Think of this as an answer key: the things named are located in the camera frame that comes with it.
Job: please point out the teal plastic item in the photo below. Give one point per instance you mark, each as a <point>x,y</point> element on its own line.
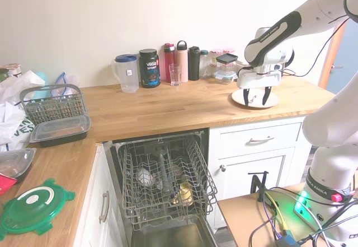
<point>43,78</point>

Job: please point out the red packet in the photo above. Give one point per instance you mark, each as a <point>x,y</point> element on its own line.
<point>5,184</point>

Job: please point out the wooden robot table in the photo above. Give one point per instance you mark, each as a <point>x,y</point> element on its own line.
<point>243,219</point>

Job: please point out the silver cabinet knob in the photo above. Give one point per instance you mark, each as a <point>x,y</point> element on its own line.
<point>223,167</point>

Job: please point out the glass container blue clip lid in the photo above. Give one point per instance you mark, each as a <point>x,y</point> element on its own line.
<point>225,76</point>

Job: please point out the green round container lid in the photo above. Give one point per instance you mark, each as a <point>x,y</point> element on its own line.
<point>30,213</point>

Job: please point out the beige round plate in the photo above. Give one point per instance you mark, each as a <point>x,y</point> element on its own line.
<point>275,100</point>

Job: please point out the clear bottle green cap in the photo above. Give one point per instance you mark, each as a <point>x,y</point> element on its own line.
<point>204,65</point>

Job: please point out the black table clamp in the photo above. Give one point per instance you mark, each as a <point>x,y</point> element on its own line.
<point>258,185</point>

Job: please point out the yellow cup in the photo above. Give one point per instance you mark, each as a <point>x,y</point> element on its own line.
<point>184,195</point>

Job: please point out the pink bottle black cap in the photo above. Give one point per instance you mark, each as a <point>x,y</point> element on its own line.
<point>182,59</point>

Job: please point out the white cabinet drawer front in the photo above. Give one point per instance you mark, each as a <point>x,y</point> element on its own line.
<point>282,137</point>

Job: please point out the grey dishwasher spray tube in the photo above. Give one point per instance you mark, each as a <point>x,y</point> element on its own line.
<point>163,168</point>

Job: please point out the clear drinking glass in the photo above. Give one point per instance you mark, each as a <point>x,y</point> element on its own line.
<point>175,76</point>

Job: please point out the black shaker bottle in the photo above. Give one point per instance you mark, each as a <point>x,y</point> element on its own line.
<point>194,65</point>

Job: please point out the black Vega protein tub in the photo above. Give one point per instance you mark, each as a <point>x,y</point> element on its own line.
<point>150,67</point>

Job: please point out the wooden door frame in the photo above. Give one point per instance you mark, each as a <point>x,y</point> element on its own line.
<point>328,67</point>

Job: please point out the clear zip bag blue seal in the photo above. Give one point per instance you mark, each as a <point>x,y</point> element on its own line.
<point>65,86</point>

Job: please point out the white cabinet door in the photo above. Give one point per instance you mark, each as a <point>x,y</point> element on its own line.
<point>251,163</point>

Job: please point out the white plastic shopping bag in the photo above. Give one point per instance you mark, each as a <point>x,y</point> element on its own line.
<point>14,95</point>

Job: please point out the clear pitcher blue lid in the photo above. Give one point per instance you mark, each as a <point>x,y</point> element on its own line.
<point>128,76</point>

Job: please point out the blue electronics box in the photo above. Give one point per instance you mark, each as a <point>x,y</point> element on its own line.
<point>286,240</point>

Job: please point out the dishwasher door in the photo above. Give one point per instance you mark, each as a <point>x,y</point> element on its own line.
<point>170,237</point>

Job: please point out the blue door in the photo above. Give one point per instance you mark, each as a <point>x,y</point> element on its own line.
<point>345,70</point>

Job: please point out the grey cutlery basket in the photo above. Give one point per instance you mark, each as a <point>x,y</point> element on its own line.
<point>56,108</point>

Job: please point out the clear canister black lid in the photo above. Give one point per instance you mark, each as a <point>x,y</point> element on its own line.
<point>227,62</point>

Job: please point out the black takeout container clear lid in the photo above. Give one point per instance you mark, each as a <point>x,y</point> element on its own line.
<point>60,133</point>
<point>14,163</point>

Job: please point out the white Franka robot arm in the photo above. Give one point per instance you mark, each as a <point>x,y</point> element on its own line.
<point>321,6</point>

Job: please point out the white mug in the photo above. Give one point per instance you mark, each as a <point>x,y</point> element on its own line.
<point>144,177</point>

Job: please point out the dark red water bottle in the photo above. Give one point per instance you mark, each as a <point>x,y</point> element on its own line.
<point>167,65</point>

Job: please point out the jar with red checked lid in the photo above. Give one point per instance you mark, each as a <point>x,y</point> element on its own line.
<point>214,59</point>

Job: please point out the jar with beige lid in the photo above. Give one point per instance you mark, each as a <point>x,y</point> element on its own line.
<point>13,70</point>

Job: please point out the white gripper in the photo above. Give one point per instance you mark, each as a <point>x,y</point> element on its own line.
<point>258,80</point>

